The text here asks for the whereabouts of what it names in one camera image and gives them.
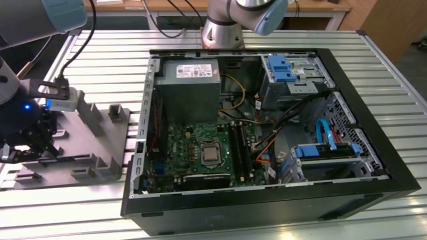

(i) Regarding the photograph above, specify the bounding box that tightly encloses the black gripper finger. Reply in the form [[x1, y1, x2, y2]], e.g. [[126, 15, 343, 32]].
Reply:
[[0, 143, 45, 165], [33, 113, 62, 157]]

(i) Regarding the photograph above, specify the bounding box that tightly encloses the black RAM slot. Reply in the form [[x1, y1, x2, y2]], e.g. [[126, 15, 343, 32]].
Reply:
[[235, 121, 250, 181], [229, 121, 245, 182]]

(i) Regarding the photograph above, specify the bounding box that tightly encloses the grey parts rack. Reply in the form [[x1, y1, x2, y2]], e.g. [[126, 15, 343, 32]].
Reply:
[[13, 91, 141, 188]]

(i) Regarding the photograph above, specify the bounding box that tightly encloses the blue expansion slot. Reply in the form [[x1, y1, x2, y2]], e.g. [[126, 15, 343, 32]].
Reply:
[[151, 161, 167, 177]]

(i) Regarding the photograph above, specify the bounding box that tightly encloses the green motherboard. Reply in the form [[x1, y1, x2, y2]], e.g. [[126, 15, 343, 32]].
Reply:
[[146, 122, 269, 193]]

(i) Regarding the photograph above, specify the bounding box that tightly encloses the grey power supply unit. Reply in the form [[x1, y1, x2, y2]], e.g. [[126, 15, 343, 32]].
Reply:
[[154, 59, 223, 126]]

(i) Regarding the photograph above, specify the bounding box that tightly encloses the CPU socket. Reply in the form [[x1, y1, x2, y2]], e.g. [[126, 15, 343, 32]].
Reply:
[[198, 139, 227, 170]]

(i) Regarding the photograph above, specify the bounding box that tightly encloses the silver CPU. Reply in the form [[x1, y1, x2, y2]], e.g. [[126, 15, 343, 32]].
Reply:
[[199, 146, 223, 162]]

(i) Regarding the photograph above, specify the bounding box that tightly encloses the black graphics card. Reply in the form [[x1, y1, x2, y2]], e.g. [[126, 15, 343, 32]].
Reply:
[[173, 172, 234, 192]]

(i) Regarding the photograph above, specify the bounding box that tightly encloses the black PC case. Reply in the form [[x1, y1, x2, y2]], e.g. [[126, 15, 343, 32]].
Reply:
[[119, 47, 422, 237]]

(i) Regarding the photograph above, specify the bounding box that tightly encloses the blue plastic drive latch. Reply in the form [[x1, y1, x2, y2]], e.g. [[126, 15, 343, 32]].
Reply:
[[266, 54, 299, 83]]

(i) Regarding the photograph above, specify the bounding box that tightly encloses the hard disk in blue carrier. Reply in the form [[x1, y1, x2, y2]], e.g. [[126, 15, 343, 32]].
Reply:
[[293, 143, 362, 161]]

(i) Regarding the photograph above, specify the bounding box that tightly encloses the metal drive cage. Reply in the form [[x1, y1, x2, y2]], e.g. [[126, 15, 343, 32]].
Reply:
[[259, 53, 337, 111]]

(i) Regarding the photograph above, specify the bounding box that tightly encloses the metal disk bay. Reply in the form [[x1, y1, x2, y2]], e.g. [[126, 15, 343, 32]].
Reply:
[[278, 147, 382, 183]]

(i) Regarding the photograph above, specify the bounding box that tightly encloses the wooden cabinet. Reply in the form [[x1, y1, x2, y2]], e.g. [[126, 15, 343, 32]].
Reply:
[[339, 0, 427, 65]]

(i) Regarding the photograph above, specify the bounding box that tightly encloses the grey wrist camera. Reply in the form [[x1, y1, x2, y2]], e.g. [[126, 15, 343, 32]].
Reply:
[[46, 87, 81, 113]]

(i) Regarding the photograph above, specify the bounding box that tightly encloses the black camera cable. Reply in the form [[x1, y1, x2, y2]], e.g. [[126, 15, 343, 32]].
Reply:
[[53, 0, 99, 83]]

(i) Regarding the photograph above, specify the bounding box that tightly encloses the yellow wire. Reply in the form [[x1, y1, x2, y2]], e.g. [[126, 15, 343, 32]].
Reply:
[[219, 73, 247, 111]]

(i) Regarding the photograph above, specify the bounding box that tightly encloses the orange wire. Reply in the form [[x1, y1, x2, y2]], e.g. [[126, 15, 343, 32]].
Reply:
[[255, 141, 279, 165]]

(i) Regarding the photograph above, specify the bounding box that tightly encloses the blue flat data wire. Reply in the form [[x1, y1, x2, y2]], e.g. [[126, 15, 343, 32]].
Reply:
[[315, 118, 338, 151]]

